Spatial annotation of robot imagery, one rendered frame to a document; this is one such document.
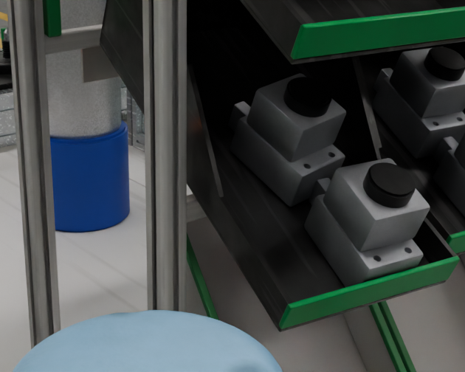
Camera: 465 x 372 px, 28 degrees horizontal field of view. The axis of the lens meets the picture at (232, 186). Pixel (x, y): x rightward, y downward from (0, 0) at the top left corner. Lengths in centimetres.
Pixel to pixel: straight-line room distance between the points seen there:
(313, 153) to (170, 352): 39
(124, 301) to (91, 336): 101
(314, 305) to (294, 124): 12
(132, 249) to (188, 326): 115
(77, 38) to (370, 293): 31
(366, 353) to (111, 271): 68
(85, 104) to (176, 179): 82
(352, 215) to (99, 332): 33
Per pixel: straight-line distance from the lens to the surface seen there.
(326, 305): 55
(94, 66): 76
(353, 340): 72
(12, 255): 140
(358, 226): 55
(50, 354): 24
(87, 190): 143
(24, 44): 70
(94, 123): 141
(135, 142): 182
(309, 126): 59
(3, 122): 184
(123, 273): 133
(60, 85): 139
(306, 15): 52
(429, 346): 78
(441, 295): 80
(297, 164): 60
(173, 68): 57
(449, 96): 70
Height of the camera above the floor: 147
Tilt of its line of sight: 22 degrees down
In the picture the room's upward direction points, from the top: 1 degrees clockwise
